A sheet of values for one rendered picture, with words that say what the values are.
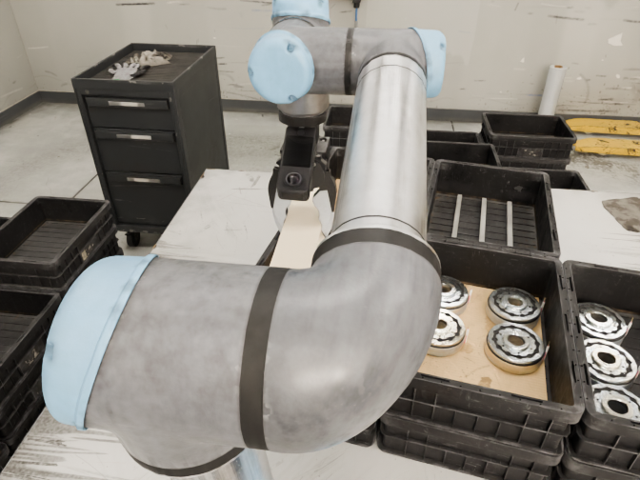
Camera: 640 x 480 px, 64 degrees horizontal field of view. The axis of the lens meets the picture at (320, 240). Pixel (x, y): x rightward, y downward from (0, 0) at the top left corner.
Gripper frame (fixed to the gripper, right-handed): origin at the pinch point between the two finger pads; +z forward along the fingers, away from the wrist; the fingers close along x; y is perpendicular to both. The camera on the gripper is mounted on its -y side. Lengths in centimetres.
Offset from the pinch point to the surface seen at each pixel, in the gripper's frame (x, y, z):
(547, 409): -38.8, -17.6, 16.7
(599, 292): -59, 18, 22
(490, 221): -42, 50, 26
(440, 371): -25.5, -3.7, 26.4
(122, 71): 103, 145, 20
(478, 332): -33.7, 7.3, 26.4
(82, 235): 87, 63, 51
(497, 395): -31.8, -16.2, 16.5
